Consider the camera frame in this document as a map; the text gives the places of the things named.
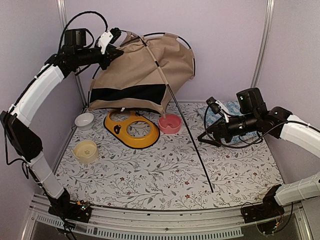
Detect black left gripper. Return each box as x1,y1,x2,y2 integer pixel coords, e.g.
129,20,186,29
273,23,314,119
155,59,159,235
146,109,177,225
76,45,124,70

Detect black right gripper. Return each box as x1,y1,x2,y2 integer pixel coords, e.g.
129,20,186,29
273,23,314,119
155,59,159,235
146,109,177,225
197,111,259,147

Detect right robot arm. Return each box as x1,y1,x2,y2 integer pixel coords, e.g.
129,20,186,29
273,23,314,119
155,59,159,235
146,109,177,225
198,87,320,218

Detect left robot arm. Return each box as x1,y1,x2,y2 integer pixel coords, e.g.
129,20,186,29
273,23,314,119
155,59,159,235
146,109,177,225
0,27,123,217

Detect pink pet bowl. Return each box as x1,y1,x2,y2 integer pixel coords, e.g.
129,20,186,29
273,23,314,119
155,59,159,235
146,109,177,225
158,114,182,135

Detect blue snowman print cushion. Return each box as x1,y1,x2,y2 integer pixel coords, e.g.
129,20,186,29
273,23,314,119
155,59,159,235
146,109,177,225
196,100,260,146

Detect white ceramic bowl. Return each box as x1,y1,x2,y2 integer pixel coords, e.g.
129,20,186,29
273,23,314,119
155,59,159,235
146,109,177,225
74,112,95,131

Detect yellow bear bowl stand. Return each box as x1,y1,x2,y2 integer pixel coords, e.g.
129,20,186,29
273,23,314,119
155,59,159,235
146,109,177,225
103,110,160,149

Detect floral white table mat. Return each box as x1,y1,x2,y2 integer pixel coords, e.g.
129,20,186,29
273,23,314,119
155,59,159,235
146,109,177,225
55,102,283,210

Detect cream paw print bowl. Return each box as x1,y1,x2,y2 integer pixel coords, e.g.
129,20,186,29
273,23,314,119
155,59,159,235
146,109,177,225
72,140,99,164

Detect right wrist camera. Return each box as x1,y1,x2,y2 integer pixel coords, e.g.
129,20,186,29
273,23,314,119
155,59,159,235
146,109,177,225
205,97,230,123

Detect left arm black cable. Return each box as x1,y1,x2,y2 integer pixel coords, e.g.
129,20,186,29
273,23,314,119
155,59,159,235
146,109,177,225
57,10,110,76

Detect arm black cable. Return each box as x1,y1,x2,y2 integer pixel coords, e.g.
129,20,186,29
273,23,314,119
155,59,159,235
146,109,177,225
57,10,110,76
203,107,293,235

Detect aluminium left corner post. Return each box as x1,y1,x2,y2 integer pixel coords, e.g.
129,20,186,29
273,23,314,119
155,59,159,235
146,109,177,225
56,0,86,109

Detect aluminium corner post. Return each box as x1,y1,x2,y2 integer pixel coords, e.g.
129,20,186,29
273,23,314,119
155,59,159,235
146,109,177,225
250,0,275,88
56,0,86,109

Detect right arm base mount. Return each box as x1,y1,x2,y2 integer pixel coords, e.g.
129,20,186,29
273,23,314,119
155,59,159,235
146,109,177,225
240,184,285,223

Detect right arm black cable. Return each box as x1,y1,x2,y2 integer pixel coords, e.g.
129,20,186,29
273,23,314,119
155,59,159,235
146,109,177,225
203,107,293,235

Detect aluminium front rail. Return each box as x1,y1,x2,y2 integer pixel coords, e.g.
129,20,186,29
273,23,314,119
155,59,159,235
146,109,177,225
21,194,315,240

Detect aluminium right corner post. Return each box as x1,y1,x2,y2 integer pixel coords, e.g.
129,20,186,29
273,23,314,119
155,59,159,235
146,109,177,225
250,0,275,88

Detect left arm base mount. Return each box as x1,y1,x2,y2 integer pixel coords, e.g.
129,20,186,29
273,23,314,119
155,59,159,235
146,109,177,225
47,190,92,223

